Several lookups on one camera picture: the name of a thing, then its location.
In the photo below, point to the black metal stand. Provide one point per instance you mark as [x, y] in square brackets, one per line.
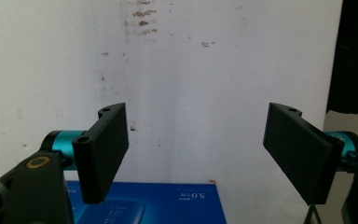
[313, 214]

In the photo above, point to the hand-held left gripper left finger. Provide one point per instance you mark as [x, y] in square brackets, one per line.
[101, 155]

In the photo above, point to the blue cardboard box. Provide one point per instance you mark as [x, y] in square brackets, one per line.
[171, 205]

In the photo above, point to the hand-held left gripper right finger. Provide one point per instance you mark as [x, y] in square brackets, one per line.
[301, 155]

